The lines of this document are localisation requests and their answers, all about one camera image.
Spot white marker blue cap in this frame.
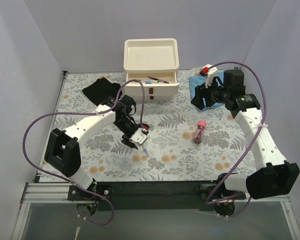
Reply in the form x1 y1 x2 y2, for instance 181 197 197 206
141 80 153 84

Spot purple cable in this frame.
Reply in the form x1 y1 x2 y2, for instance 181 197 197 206
23 79 150 226
201 61 268 219

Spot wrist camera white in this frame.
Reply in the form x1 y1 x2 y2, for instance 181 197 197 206
199 64 218 88
129 127 149 145

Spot pink-capped tube of pencils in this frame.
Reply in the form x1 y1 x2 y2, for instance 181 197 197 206
193 120 207 144

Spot black folded cloth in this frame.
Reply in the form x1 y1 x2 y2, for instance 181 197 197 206
82 77 121 106

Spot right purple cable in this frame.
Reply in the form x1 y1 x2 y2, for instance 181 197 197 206
201 61 268 219

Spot aluminium rail frame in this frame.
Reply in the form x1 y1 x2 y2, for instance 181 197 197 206
13 84 300 240

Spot floral patterned table mat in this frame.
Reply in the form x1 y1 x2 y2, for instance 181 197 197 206
38 70 270 183

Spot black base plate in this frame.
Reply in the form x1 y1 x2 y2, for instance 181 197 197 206
67 180 235 216

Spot cream three-drawer organizer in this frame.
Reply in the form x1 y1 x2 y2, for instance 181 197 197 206
123 38 180 102

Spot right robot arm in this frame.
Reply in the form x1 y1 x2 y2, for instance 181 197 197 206
191 66 300 200

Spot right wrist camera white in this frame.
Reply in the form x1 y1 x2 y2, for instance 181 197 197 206
199 64 218 88

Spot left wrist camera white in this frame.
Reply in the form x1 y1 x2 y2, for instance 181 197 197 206
129 127 149 145

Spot blue folded cloth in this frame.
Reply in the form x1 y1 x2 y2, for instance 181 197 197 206
188 72 224 113

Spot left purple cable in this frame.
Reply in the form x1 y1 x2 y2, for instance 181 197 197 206
23 79 150 226

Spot purple clear pen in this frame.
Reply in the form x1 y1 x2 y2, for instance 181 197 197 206
148 76 170 84

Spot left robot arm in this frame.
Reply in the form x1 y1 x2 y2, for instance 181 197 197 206
44 95 149 200

